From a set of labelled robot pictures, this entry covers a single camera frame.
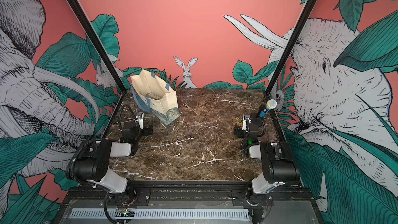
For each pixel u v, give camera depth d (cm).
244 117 84
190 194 76
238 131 86
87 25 84
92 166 45
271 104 84
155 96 111
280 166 46
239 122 101
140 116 82
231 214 70
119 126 71
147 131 87
